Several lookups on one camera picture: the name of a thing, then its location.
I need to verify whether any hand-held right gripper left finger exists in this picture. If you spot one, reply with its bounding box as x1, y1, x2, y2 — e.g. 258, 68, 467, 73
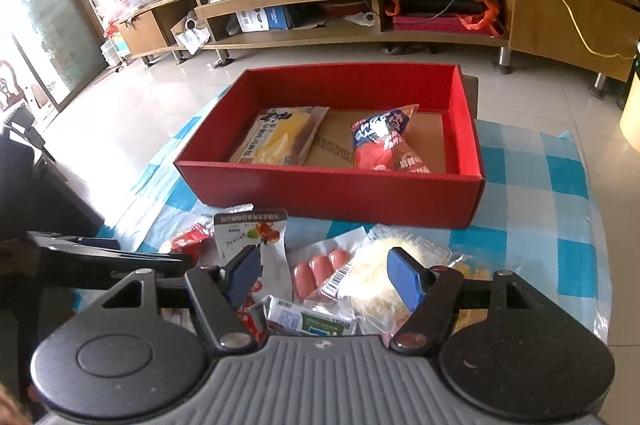
94, 247, 264, 353

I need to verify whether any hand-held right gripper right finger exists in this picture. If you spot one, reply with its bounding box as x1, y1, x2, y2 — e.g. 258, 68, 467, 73
386, 247, 557, 354

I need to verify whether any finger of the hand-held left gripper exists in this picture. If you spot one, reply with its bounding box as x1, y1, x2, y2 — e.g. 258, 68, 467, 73
39, 249, 195, 282
26, 230, 122, 253

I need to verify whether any clear cream pastry packet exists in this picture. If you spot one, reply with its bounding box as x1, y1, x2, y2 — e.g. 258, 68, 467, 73
321, 225, 467, 347

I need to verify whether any white brown snack packet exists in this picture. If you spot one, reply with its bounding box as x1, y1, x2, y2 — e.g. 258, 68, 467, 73
213, 209, 294, 304

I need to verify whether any red green spicy strip packet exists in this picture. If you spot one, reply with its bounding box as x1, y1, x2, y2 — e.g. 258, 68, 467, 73
170, 225, 216, 257

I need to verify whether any clear yellow waffle packet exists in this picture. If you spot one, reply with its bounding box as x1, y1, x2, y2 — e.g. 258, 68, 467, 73
450, 254, 490, 328

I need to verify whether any red cardboard box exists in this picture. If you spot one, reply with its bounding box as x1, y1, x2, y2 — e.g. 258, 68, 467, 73
173, 64, 486, 229

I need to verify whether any small red snack packet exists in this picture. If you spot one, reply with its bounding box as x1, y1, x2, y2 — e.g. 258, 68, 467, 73
238, 300, 272, 349

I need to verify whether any clear sausage packet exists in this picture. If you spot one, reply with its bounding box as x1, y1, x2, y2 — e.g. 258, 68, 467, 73
292, 227, 368, 302

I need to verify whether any black chair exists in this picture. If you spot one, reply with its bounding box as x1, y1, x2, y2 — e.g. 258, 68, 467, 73
0, 105, 117, 252

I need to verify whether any white green snack packet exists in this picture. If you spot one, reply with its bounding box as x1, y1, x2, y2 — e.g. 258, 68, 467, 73
264, 296, 358, 337

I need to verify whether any large red snack packet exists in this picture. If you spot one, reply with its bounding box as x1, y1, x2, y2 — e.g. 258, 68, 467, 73
349, 104, 432, 174

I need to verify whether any blue white checkered tablecloth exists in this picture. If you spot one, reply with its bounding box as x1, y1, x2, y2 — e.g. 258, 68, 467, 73
112, 89, 614, 356

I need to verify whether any yellow snack packet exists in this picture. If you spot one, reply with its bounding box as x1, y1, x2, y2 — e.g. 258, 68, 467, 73
229, 106, 330, 167

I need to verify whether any white plastic wrapped device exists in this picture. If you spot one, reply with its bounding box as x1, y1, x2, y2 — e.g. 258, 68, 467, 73
171, 16, 212, 56

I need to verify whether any flat red gift box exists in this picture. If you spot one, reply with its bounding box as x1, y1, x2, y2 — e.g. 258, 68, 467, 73
392, 15, 495, 38

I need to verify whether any blue white carton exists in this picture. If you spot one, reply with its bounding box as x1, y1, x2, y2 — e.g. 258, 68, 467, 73
237, 5, 294, 32

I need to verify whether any orange plastic bag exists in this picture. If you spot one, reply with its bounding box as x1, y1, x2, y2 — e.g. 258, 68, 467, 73
384, 0, 503, 36

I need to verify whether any cream trash bin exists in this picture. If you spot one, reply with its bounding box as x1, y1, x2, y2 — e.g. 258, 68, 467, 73
619, 53, 640, 152

